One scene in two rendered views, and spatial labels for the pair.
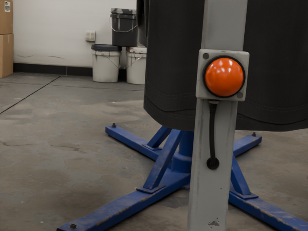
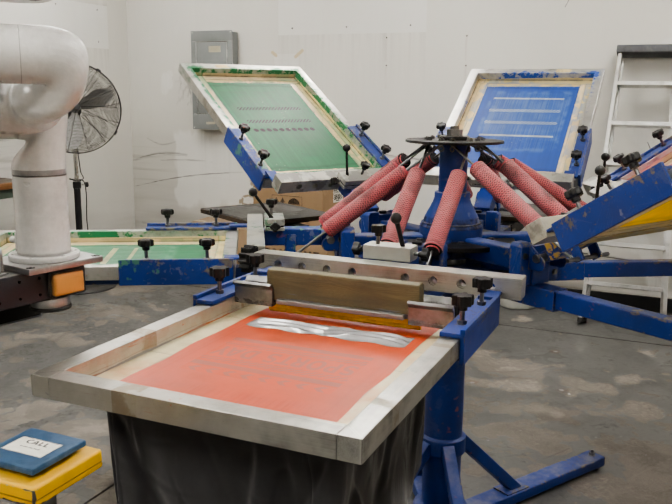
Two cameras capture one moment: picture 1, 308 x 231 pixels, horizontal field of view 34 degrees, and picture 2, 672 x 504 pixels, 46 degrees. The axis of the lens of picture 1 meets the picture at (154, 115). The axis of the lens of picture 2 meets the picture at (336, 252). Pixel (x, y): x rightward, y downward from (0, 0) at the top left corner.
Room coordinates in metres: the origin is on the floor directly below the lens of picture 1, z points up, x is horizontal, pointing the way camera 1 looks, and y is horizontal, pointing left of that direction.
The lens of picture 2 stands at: (-0.21, -0.85, 1.44)
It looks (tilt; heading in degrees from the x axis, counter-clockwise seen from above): 11 degrees down; 24
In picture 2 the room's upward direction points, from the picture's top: 1 degrees clockwise
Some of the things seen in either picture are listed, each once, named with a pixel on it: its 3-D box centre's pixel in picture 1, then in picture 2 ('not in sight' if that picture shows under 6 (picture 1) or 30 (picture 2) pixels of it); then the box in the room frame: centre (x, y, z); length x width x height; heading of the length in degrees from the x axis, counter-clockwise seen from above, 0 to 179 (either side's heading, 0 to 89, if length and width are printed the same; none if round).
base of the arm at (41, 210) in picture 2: not in sight; (37, 215); (0.89, 0.26, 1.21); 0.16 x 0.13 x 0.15; 79
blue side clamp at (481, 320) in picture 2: not in sight; (471, 326); (1.34, -0.46, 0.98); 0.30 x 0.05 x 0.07; 0
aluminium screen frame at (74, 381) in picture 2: not in sight; (298, 342); (1.10, -0.18, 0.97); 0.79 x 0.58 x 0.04; 0
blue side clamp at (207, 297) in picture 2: not in sight; (238, 296); (1.34, 0.09, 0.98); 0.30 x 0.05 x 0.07; 0
